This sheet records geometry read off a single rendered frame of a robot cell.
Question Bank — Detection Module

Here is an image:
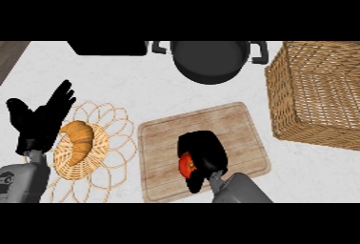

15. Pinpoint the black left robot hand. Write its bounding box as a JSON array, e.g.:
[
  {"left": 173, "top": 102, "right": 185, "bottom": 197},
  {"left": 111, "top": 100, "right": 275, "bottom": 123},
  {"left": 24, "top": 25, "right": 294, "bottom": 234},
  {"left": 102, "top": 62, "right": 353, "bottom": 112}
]
[{"left": 6, "top": 79, "right": 77, "bottom": 156}]

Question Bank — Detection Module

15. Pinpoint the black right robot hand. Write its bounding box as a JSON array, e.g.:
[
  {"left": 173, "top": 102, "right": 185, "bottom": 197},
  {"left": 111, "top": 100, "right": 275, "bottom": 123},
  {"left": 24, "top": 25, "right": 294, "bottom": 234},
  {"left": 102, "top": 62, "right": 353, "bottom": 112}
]
[{"left": 176, "top": 130, "right": 230, "bottom": 194}]

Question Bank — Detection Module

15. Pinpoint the red tomato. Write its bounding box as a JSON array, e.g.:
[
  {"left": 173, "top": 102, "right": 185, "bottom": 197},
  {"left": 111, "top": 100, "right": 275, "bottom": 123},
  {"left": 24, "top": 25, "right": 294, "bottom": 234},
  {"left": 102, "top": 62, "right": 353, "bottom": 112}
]
[{"left": 177, "top": 152, "right": 198, "bottom": 179}]

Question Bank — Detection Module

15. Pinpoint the wooden cutting board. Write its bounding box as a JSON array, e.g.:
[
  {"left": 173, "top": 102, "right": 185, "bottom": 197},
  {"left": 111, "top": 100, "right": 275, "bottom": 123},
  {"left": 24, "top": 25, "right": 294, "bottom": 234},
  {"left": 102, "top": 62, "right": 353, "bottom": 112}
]
[{"left": 136, "top": 101, "right": 273, "bottom": 203}]

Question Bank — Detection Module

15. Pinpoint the large wicker basket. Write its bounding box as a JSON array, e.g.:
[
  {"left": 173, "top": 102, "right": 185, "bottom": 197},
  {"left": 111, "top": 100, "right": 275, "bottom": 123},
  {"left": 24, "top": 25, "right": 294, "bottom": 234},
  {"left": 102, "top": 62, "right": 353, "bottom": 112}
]
[{"left": 263, "top": 41, "right": 360, "bottom": 152}]

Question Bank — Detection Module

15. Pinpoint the golden croissant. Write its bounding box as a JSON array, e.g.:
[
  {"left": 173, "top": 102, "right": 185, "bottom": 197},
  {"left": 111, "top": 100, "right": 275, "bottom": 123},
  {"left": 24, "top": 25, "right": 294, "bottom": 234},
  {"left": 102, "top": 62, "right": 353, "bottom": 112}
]
[{"left": 58, "top": 120, "right": 96, "bottom": 168}]

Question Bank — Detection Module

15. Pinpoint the dark wooden panel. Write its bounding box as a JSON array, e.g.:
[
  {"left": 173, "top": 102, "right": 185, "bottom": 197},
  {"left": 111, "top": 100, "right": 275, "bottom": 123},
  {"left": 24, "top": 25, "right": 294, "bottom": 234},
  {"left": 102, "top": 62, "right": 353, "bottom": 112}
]
[{"left": 0, "top": 41, "right": 31, "bottom": 86}]

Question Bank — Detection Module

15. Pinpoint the black appliance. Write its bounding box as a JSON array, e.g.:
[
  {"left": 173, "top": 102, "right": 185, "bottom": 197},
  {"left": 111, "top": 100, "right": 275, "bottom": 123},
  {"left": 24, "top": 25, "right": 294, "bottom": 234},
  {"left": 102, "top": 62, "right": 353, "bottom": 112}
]
[{"left": 67, "top": 41, "right": 151, "bottom": 57}]

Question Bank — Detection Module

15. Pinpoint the dark grey pot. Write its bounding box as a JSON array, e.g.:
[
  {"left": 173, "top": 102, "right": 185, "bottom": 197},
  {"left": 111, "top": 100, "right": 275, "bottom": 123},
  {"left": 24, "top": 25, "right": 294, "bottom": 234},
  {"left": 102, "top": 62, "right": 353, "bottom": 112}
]
[{"left": 151, "top": 41, "right": 270, "bottom": 86}]

